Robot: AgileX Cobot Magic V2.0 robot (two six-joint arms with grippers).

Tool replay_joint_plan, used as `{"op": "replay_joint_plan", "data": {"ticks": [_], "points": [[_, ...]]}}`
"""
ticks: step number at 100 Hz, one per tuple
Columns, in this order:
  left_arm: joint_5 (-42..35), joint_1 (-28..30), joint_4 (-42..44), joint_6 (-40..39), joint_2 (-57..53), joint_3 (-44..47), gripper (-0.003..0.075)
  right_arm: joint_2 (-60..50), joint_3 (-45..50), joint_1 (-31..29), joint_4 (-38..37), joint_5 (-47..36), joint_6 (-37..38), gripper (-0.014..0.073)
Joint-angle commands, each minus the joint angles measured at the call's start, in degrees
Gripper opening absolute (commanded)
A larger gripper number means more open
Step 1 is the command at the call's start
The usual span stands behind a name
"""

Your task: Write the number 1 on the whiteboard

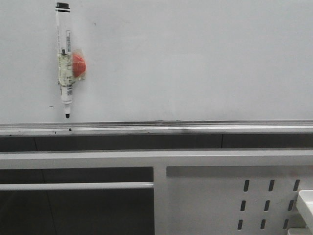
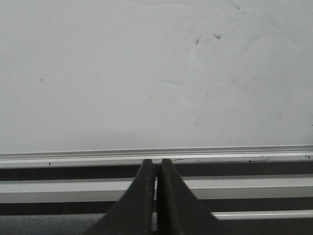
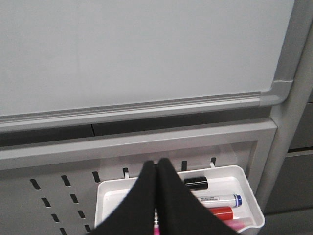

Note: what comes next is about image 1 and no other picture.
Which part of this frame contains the white plastic bin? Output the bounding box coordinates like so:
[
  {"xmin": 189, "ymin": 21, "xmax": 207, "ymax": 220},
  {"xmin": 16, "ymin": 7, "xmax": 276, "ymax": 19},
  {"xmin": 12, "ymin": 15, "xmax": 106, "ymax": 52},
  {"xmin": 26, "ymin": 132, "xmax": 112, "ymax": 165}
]
[{"xmin": 287, "ymin": 190, "xmax": 313, "ymax": 235}]

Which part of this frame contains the white whiteboard marker with magnet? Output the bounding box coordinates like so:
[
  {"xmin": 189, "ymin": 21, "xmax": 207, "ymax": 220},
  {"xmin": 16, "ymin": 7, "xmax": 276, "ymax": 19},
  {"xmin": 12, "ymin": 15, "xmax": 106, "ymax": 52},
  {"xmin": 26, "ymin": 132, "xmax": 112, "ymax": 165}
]
[{"xmin": 55, "ymin": 2, "xmax": 78, "ymax": 118}]

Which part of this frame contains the white metal perforated frame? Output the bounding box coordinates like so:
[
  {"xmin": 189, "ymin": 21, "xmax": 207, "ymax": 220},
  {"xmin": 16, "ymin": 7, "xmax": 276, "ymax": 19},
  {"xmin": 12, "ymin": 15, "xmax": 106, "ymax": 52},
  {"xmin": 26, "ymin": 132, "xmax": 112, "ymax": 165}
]
[{"xmin": 0, "ymin": 149, "xmax": 313, "ymax": 235}]

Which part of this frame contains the white whiteboard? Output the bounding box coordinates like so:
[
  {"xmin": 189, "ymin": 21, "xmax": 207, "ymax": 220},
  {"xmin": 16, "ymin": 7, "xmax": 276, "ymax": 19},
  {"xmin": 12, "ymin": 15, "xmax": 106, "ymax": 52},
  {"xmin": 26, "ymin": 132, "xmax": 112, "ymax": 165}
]
[{"xmin": 0, "ymin": 0, "xmax": 313, "ymax": 123}]

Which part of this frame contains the aluminium whiteboard tray rail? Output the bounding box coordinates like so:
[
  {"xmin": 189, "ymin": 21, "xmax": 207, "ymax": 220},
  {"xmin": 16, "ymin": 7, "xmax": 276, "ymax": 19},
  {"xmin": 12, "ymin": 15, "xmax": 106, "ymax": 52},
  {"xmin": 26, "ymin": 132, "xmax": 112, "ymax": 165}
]
[{"xmin": 0, "ymin": 120, "xmax": 313, "ymax": 137}]

